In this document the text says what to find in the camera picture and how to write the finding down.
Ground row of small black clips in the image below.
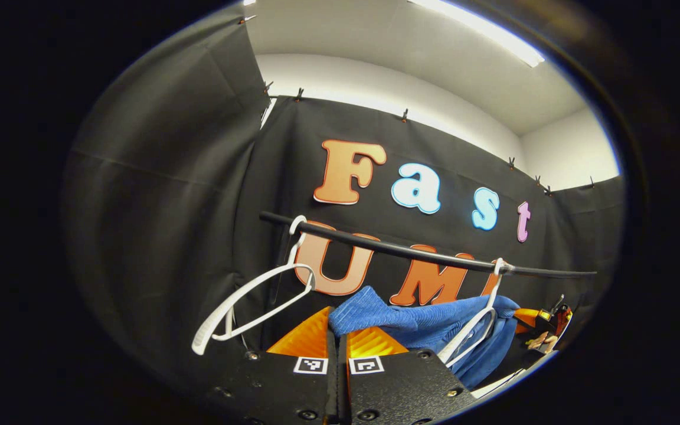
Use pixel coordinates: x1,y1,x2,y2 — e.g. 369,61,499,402
237,14,597,197

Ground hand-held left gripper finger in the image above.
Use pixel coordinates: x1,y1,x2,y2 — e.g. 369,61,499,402
338,326,478,425
207,306,339,425

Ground blue corduroy jacket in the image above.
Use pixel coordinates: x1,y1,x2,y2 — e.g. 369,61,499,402
328,286,521,391

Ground dark metal clothes rack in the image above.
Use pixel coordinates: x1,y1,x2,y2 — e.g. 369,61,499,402
259,211,598,280

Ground empty white plastic hanger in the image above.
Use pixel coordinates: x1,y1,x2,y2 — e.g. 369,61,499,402
191,215,316,357

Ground ceiling tube light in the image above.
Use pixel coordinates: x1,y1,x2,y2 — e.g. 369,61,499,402
408,0,546,68

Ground white hanger holding jacket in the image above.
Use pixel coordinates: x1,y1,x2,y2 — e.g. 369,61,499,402
437,258,513,368

